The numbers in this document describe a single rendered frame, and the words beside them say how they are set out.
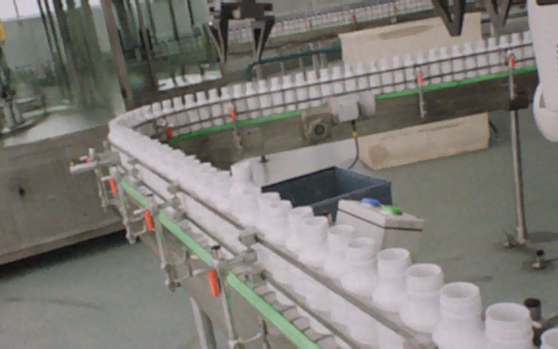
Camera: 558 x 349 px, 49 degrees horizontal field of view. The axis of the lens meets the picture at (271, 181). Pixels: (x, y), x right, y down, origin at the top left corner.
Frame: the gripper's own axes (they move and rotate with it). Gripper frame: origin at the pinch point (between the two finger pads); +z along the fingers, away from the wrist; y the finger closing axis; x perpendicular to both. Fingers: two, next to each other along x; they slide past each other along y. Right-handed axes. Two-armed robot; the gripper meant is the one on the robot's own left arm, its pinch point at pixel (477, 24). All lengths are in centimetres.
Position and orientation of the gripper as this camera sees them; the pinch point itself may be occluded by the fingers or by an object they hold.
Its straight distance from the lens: 74.7
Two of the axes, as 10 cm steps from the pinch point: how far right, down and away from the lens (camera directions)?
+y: 9.0, -2.5, 3.7
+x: -4.1, -1.6, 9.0
